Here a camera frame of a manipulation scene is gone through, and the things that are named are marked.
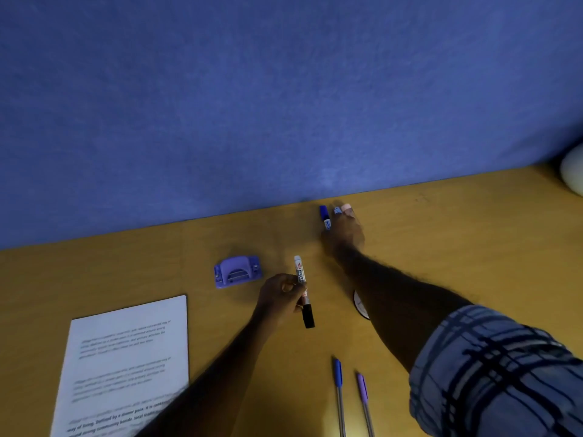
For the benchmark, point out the person's right hand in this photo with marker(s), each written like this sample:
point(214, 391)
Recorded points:
point(342, 236)

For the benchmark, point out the person's left hand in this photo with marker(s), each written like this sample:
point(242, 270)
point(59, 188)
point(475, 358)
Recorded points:
point(273, 300)

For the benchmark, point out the person's right fingers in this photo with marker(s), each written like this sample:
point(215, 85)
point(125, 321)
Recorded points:
point(348, 224)

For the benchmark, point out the person's left fingers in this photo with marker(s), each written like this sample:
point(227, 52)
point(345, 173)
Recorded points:
point(291, 290)

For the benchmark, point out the white marker with black cap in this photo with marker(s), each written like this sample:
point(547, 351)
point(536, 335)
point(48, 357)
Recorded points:
point(304, 293)

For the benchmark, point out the red capped marker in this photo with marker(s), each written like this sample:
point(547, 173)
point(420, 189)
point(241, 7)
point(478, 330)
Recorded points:
point(345, 208)

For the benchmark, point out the person's left forearm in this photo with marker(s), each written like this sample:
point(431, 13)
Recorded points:
point(214, 386)

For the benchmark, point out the person's right forearm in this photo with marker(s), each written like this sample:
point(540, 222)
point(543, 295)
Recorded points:
point(396, 309)

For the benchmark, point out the blue marker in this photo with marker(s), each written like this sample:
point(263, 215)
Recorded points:
point(324, 217)

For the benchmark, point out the blue hole punch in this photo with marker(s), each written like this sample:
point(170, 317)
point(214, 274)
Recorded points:
point(237, 271)

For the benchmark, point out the white round disc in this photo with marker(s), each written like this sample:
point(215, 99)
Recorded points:
point(360, 305)

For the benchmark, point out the blue ballpoint pen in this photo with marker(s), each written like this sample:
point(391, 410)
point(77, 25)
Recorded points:
point(339, 395)

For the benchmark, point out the purple ballpoint pen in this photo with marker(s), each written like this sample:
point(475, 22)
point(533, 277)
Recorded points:
point(364, 402)

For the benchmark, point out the printed white paper sheet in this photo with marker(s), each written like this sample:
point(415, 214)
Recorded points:
point(123, 368)

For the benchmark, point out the plaid shirt sleeve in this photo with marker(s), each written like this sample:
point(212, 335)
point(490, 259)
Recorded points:
point(496, 373)

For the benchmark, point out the white rounded object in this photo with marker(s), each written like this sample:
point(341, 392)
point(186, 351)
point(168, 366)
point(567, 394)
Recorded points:
point(574, 170)

